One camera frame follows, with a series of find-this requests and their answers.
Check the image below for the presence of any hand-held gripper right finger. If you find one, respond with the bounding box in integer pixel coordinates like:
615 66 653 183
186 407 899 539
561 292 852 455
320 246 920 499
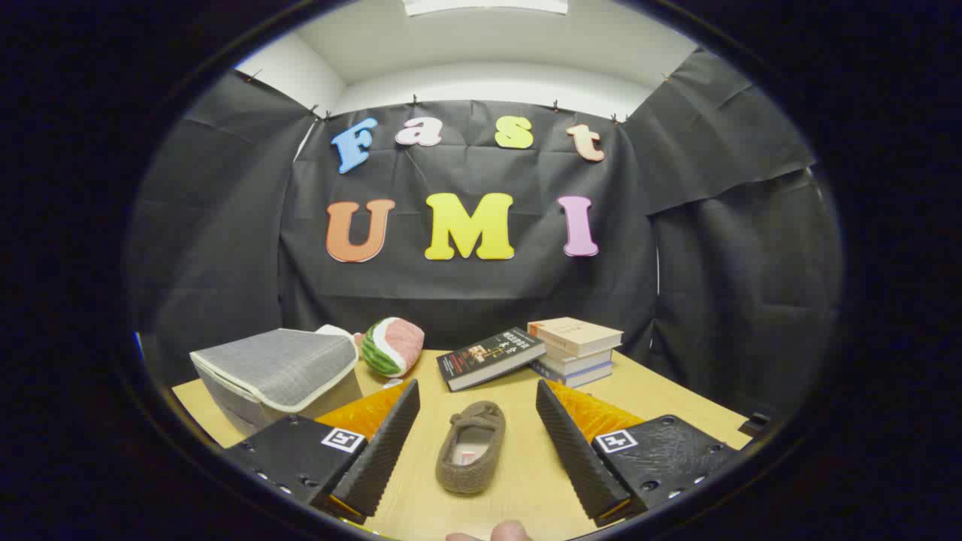
536 379 739 527

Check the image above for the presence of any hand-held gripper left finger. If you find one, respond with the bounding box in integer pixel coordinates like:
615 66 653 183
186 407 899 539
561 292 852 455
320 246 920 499
224 379 422 525

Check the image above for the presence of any brown fuzzy slipper shoe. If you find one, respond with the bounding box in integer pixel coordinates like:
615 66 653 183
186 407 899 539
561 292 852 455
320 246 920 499
435 400 507 494

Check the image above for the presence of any grey fabric storage box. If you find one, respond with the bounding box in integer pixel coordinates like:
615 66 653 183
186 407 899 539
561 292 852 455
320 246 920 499
189 327 365 437

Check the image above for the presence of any blue cover book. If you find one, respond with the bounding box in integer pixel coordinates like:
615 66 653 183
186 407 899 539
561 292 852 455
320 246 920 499
531 359 614 389

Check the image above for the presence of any white cover book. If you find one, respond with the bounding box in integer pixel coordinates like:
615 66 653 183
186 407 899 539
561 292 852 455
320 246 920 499
543 344 614 375

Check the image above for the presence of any watermelon slice plush toy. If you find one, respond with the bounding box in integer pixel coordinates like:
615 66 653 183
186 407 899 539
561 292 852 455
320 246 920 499
361 316 425 378

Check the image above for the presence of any beige cover book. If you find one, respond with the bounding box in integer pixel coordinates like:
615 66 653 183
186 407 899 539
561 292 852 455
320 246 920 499
528 317 624 358

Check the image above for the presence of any white plush toy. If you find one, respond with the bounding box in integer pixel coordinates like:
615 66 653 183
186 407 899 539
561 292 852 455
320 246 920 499
316 324 365 346

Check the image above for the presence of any black cover book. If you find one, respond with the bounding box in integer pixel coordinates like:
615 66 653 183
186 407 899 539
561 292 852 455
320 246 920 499
437 328 547 393

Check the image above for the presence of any black backdrop cloth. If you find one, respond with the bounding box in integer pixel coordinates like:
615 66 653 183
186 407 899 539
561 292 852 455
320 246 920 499
128 49 843 422

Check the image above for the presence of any ceiling light panel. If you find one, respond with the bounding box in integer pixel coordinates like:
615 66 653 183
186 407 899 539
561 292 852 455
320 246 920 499
402 0 570 17

